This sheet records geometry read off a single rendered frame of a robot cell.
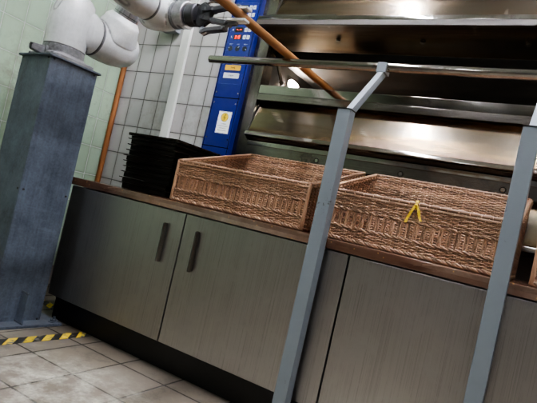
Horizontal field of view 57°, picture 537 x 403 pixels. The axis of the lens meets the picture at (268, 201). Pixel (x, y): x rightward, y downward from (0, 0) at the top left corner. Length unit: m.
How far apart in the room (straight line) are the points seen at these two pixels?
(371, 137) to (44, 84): 1.25
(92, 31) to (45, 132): 0.44
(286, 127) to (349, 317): 1.04
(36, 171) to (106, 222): 0.31
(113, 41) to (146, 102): 0.62
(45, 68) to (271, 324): 1.22
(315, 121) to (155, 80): 0.97
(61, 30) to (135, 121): 0.82
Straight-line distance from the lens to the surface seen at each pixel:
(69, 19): 2.10
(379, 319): 1.40
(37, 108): 1.99
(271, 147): 2.21
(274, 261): 1.52
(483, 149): 1.94
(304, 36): 2.23
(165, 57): 2.75
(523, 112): 1.97
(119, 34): 2.20
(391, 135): 2.02
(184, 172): 1.82
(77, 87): 2.07
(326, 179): 1.41
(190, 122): 2.51
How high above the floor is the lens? 0.62
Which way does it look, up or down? 1 degrees up
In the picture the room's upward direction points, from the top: 13 degrees clockwise
